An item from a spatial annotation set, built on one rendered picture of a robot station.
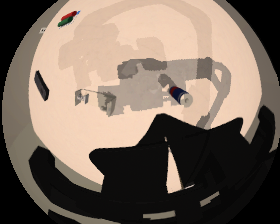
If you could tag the blue and red battery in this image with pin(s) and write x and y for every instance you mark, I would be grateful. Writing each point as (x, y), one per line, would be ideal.
(180, 95)

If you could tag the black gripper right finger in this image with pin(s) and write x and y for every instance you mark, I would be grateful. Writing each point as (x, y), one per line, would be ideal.
(190, 145)

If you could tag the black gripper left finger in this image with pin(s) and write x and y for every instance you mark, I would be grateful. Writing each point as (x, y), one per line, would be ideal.
(151, 154)

